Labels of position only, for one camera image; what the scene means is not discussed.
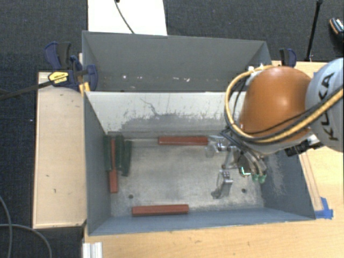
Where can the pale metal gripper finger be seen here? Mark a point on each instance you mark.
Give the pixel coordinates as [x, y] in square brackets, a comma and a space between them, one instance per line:
[215, 146]
[225, 184]

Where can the red-brown flat block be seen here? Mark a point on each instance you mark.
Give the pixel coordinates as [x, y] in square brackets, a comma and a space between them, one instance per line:
[160, 210]
[182, 140]
[114, 180]

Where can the grey metal bin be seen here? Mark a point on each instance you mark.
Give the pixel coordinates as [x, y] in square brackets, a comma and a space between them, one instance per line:
[174, 171]

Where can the dark green flat block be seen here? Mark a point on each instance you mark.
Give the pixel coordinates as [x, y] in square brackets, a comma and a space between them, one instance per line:
[107, 154]
[120, 152]
[127, 160]

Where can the pale wood board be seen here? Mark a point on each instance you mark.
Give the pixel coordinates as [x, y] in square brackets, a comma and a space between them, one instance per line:
[59, 149]

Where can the black cylinder on white bracket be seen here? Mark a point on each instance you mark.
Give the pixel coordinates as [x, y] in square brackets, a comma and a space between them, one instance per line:
[301, 147]

